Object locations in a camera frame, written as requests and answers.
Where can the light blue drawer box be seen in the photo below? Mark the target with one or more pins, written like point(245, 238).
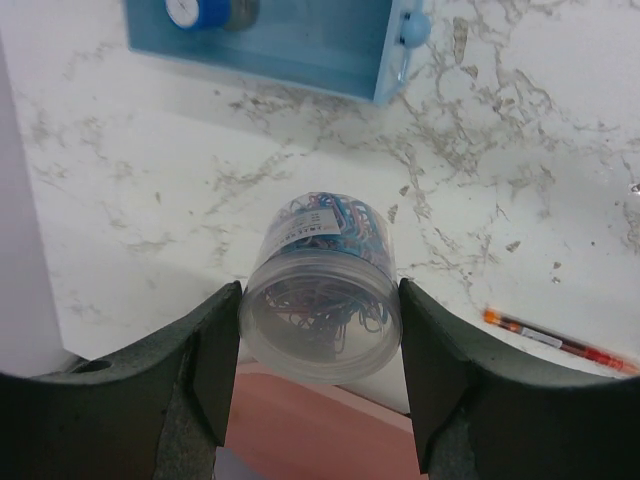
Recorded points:
point(359, 50)

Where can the clear small measuring cup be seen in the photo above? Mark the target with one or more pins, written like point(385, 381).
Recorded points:
point(322, 303)

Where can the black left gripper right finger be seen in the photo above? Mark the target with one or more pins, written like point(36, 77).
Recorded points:
point(482, 409)

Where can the red pen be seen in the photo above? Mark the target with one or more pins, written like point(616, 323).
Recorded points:
point(571, 346)

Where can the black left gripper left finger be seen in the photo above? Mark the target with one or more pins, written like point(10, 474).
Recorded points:
point(157, 409)

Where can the blue glue stick grey cap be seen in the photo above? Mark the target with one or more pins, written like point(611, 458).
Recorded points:
point(197, 15)

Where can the pink tiered shelf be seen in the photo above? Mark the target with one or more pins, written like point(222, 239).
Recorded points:
point(285, 430)

